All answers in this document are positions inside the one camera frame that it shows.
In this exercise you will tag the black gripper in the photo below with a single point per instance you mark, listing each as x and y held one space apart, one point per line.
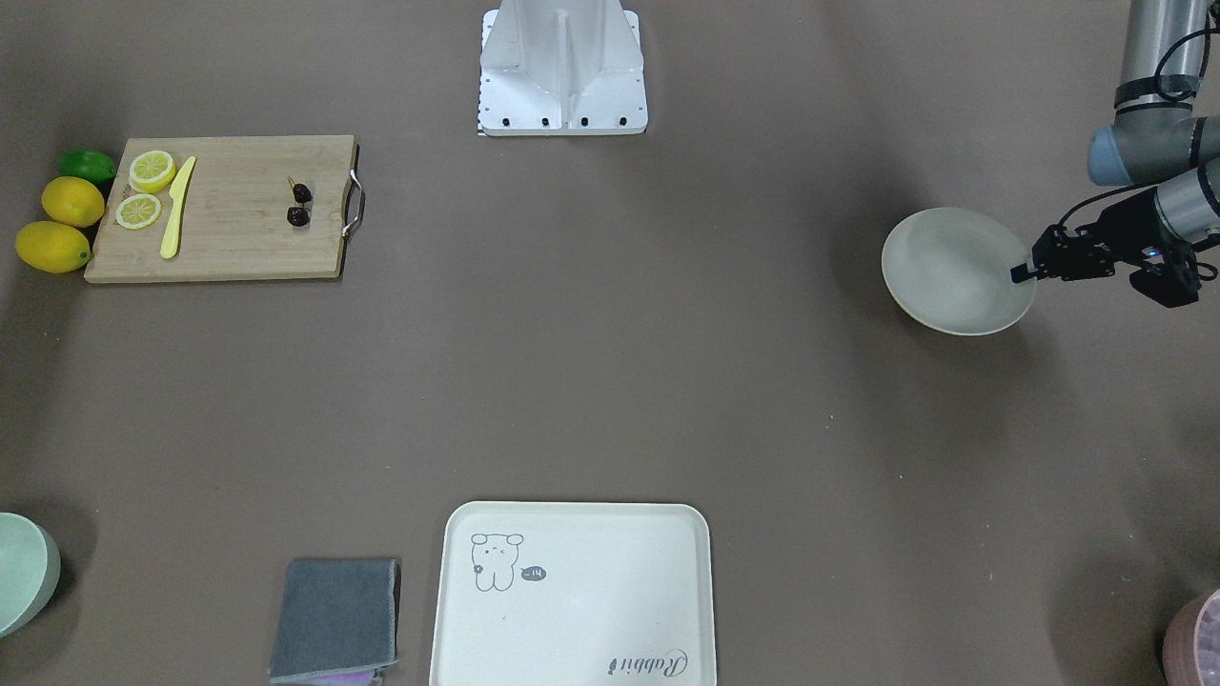
1123 226

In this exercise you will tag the bamboo cutting board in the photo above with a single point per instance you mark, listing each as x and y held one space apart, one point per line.
235 227

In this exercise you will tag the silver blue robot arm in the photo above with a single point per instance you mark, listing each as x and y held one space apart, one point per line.
1158 158

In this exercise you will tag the yellow lemon outer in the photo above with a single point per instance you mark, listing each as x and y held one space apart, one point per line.
52 247

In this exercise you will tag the pink bowl with ice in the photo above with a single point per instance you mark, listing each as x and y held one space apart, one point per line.
1190 651

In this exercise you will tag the yellow lemon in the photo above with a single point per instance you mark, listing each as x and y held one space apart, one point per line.
52 247
73 201

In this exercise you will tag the lemon slice near lemons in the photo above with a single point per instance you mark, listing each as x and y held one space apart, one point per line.
138 211

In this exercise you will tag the grey folded cloth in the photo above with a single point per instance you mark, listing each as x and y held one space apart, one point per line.
337 623

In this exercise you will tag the cream rabbit tray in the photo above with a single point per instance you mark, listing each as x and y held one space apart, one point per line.
575 593

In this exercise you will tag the yellow lemon middle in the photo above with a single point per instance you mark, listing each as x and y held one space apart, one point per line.
73 201

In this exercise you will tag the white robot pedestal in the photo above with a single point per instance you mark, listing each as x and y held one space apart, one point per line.
561 68

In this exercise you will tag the dark red cherry pair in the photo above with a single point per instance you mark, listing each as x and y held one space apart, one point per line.
299 214

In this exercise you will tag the lemon slice near knife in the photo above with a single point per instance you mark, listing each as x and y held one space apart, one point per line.
152 172

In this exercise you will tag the mint green bowl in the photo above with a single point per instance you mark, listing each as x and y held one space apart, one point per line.
30 568

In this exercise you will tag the yellow plastic knife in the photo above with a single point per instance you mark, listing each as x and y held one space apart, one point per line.
170 243

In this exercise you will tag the beige round plate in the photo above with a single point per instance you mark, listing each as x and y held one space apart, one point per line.
949 269

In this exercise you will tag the green lime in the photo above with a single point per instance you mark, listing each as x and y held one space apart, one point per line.
96 167

